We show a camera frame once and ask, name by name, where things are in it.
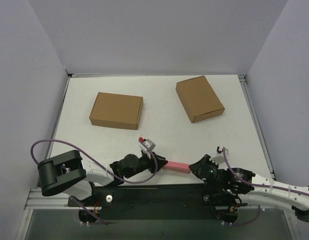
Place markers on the right brown cardboard box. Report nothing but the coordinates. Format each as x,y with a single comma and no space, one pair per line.
198,99

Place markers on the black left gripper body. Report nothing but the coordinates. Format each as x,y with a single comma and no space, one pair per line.
152,162

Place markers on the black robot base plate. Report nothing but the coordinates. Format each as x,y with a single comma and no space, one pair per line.
196,201

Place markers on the aluminium table frame rail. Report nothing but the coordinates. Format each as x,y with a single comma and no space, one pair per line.
244,86

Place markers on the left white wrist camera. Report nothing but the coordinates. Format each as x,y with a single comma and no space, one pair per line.
146,146

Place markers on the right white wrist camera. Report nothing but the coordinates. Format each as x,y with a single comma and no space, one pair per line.
219,157

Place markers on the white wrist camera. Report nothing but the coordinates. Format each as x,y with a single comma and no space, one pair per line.
146,146
219,157

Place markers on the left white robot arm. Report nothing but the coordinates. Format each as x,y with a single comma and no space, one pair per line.
68,173

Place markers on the brown cardboard box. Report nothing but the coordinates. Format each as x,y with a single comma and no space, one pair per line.
198,99
117,111

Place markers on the pink paper box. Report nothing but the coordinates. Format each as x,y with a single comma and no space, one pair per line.
177,167

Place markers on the left brown cardboard box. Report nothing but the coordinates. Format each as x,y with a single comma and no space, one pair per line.
117,111

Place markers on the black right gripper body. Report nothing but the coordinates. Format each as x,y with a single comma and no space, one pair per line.
199,165

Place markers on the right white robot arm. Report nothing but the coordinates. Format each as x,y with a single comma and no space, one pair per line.
247,185

